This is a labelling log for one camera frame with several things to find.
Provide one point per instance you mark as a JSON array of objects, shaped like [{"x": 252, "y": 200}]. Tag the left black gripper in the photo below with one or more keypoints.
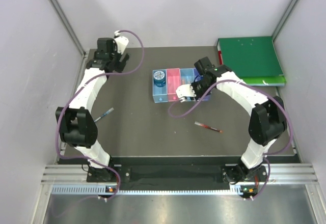
[{"x": 119, "y": 65}]

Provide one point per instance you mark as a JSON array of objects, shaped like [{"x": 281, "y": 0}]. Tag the red pen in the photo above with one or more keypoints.
[{"x": 207, "y": 127}]

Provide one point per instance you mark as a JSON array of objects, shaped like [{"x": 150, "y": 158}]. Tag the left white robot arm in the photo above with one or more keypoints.
[{"x": 78, "y": 128}]

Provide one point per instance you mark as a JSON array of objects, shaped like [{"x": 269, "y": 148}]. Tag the pink plastic tray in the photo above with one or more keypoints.
[{"x": 173, "y": 82}]

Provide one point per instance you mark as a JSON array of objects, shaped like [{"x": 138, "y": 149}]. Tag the light green folder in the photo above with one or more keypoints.
[{"x": 265, "y": 81}]

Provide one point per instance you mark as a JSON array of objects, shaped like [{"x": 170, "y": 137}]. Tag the light blue tray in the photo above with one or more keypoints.
[
  {"x": 159, "y": 93},
  {"x": 185, "y": 73}
]

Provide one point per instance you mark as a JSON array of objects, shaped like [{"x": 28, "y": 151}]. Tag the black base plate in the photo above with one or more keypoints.
[{"x": 182, "y": 177}]

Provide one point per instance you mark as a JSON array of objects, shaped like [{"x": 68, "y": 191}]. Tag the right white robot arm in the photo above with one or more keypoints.
[{"x": 267, "y": 122}]

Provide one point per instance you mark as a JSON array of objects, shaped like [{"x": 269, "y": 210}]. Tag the blue grey eraser stick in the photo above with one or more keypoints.
[{"x": 190, "y": 79}]

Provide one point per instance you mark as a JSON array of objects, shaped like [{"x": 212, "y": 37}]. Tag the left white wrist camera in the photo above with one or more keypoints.
[{"x": 121, "y": 42}]

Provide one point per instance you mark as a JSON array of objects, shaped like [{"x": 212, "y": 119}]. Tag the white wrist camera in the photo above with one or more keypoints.
[
  {"x": 185, "y": 93},
  {"x": 121, "y": 42}
]

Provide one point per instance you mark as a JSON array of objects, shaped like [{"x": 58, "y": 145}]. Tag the blue pen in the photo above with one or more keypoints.
[{"x": 104, "y": 114}]

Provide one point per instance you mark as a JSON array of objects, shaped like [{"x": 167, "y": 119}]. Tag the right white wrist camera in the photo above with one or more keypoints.
[{"x": 185, "y": 93}]

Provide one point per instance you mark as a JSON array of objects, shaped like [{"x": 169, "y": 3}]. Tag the red folder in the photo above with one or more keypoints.
[{"x": 220, "y": 57}]

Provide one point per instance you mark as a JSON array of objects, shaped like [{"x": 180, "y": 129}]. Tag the blue white tape roll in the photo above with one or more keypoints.
[{"x": 159, "y": 78}]

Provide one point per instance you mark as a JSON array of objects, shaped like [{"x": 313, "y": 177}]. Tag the dark green binder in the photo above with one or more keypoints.
[{"x": 250, "y": 56}]

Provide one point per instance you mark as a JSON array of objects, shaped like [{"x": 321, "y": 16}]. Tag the purple plastic tray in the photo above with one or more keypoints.
[{"x": 198, "y": 77}]

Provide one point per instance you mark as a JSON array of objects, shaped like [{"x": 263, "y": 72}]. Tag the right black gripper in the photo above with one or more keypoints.
[{"x": 193, "y": 85}]

